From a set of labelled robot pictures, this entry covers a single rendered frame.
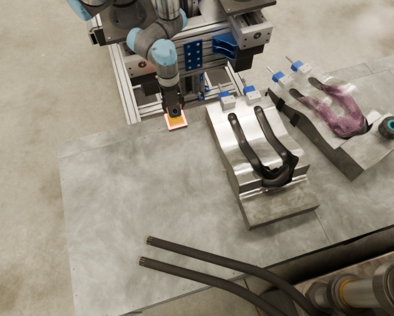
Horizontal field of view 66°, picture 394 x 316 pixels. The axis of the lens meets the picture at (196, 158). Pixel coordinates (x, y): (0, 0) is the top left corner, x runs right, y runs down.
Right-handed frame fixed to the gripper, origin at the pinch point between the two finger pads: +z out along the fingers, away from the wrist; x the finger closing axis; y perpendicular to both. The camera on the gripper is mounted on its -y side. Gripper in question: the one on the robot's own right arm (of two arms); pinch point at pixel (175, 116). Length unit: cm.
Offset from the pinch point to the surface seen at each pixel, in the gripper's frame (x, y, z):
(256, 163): -21.5, -32.7, -6.7
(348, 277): -28, -75, -19
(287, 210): -27, -50, -1
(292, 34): -125, 108, 85
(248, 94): -29.6, -3.7, -7.1
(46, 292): 94, -37, 84
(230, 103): -21.2, -6.0, -7.4
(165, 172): 9.9, -21.0, 4.6
